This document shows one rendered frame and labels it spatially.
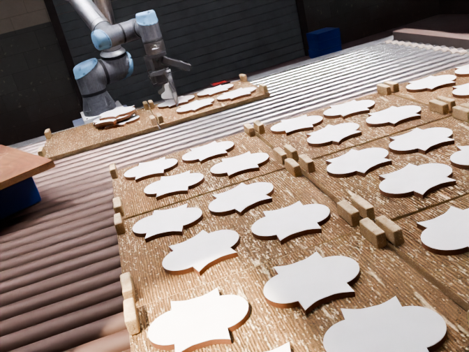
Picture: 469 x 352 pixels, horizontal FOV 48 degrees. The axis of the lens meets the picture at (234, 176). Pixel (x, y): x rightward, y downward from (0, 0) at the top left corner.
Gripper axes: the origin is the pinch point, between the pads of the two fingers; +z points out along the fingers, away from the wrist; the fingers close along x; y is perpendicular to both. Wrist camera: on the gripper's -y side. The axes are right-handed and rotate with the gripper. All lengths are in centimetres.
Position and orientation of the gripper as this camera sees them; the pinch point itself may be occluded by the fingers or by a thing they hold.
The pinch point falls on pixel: (176, 102)
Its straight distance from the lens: 210.1
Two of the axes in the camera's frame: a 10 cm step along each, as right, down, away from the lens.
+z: 2.3, 9.0, 3.7
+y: -9.4, 3.1, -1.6
